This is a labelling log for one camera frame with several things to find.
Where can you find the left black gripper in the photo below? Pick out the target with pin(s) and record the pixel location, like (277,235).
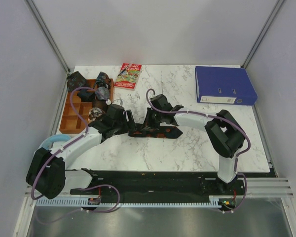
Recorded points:
(130,124)

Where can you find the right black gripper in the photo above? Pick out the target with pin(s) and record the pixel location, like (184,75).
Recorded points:
(148,122)

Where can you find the black tie orange flowers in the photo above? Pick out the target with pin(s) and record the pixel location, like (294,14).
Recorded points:
(162,132)

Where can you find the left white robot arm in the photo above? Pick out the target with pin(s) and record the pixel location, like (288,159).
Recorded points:
(47,175)

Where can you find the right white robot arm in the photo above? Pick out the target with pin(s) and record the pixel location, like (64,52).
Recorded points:
(225,134)

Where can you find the rolled grey blue tie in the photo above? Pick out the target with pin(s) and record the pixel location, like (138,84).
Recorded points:
(102,93)

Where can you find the dark navy tie in tray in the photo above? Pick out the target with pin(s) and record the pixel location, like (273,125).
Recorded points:
(86,95)

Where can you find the wooden compartment tray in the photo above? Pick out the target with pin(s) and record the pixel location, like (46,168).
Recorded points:
(73,108)

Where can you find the rolled teal patterned tie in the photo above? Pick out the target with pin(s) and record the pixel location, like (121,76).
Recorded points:
(103,80)

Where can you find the red paperback book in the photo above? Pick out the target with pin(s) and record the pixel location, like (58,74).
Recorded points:
(128,76)

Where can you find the dark blue patterned tie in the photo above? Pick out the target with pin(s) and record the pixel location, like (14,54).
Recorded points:
(75,80)

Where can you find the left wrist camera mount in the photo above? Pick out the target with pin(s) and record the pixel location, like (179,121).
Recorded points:
(118,101)

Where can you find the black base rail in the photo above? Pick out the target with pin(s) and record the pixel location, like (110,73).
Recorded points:
(159,186)

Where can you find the blue ring binder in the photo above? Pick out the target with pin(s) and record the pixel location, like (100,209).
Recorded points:
(223,85)

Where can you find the white slotted cable duct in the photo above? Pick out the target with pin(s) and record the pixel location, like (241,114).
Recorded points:
(94,201)

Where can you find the aluminium extrusion rail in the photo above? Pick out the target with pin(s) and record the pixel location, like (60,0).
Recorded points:
(257,187)

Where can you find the left aluminium frame post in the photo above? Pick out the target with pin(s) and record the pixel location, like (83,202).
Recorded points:
(45,30)

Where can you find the aluminium frame post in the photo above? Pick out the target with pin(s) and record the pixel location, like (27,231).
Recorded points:
(263,32)
(45,30)

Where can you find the right aluminium frame post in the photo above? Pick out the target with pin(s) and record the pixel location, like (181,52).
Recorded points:
(263,32)

